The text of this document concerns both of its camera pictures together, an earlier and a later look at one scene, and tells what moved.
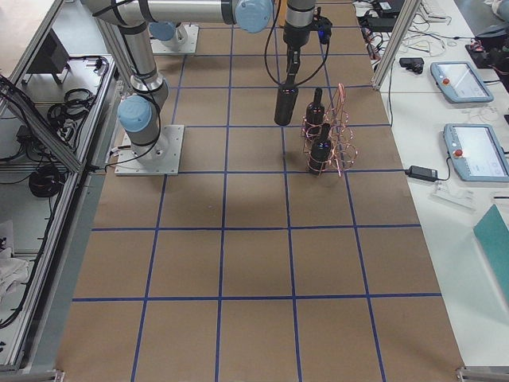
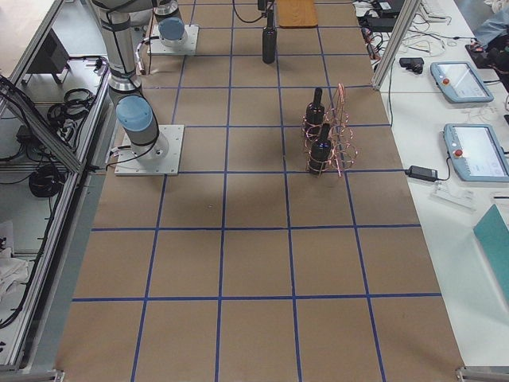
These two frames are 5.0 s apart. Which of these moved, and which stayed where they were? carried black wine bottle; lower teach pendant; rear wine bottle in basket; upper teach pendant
Moved: carried black wine bottle
Stayed: lower teach pendant; rear wine bottle in basket; upper teach pendant
